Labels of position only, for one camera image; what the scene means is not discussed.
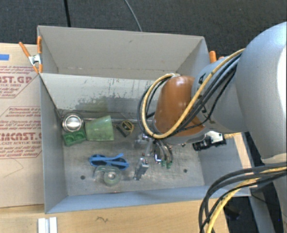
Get grey metal bin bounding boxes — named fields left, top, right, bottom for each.
left=36, top=25, right=251, bottom=215

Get dark green toy block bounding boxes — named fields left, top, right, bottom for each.
left=62, top=129, right=87, bottom=147

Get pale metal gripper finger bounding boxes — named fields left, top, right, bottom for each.
left=134, top=133, right=150, bottom=146
left=133, top=157, right=150, bottom=181

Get shiny silver metal cup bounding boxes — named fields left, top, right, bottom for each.
left=62, top=113, right=85, bottom=133

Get black cylinder on white bracket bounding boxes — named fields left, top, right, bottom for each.
left=191, top=130, right=228, bottom=151

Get brown cardboard board red print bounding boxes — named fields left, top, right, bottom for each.
left=0, top=42, right=46, bottom=210

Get pale green translucent cup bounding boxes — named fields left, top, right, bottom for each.
left=84, top=115, right=115, bottom=142

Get blue sunglasses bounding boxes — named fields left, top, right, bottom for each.
left=88, top=153, right=130, bottom=171

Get small black and brass tool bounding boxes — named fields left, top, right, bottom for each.
left=115, top=120, right=135, bottom=138

